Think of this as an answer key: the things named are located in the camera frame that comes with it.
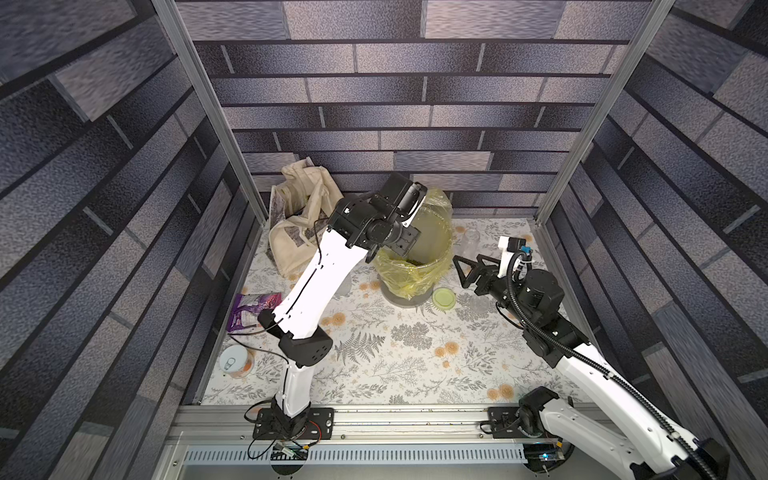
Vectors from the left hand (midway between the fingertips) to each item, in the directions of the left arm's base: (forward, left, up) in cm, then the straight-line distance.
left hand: (402, 228), depth 69 cm
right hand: (-3, -15, -6) cm, 17 cm away
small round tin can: (-21, +44, -31) cm, 58 cm away
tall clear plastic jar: (+14, -23, -22) cm, 35 cm away
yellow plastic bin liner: (-4, -6, -12) cm, 14 cm away
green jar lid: (+2, -16, -36) cm, 39 cm away
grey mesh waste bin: (0, -2, -35) cm, 35 cm away
